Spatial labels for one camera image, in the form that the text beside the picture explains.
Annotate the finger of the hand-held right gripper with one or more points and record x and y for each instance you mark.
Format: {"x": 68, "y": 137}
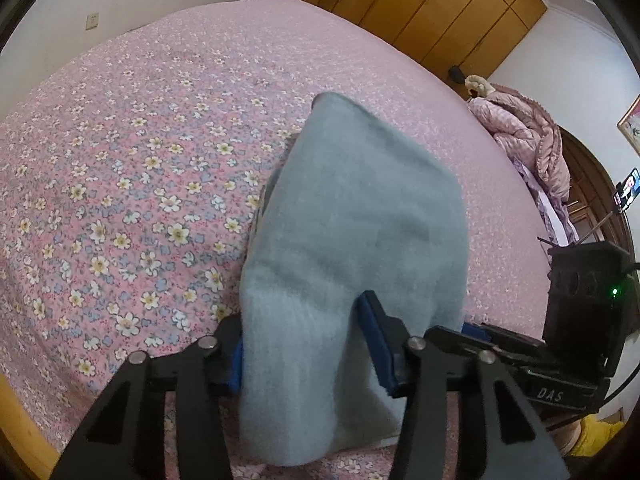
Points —
{"x": 515, "y": 355}
{"x": 505, "y": 336}

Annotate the phone with lit screen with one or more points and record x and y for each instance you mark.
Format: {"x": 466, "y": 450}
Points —
{"x": 629, "y": 191}

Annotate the lilac patterned pillow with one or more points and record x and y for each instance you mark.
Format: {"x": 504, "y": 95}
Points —
{"x": 550, "y": 205}

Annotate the yellow cloth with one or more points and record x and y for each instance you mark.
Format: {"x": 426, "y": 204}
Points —
{"x": 600, "y": 437}

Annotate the pink floral bed sheet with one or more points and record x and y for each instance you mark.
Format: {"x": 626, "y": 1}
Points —
{"x": 150, "y": 135}

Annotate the grey pants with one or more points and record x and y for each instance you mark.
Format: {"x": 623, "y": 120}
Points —
{"x": 350, "y": 210}

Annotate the pink quilt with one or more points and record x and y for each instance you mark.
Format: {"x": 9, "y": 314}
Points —
{"x": 530, "y": 135}

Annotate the wooden wardrobe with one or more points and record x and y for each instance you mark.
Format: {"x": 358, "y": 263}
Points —
{"x": 450, "y": 15}

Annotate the wooden headboard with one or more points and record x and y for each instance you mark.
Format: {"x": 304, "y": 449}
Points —
{"x": 590, "y": 180}

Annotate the beige plush toy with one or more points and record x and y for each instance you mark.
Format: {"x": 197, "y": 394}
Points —
{"x": 477, "y": 86}

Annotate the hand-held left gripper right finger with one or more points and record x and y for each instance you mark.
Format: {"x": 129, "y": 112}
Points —
{"x": 380, "y": 350}

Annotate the framed wall picture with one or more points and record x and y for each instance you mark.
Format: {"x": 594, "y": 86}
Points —
{"x": 631, "y": 125}

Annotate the wall socket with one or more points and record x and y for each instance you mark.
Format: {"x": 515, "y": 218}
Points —
{"x": 92, "y": 19}

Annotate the small black object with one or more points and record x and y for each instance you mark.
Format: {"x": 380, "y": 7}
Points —
{"x": 456, "y": 74}

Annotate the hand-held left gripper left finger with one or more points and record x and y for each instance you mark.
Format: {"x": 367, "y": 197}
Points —
{"x": 236, "y": 365}

